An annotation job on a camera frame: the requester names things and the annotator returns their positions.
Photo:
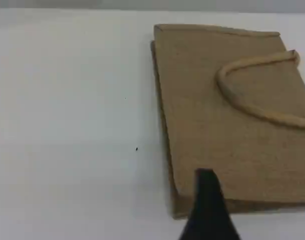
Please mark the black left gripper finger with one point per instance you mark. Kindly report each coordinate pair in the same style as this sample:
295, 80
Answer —
207, 212

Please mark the brown jute tote bag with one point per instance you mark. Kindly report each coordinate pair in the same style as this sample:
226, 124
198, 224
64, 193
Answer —
217, 125

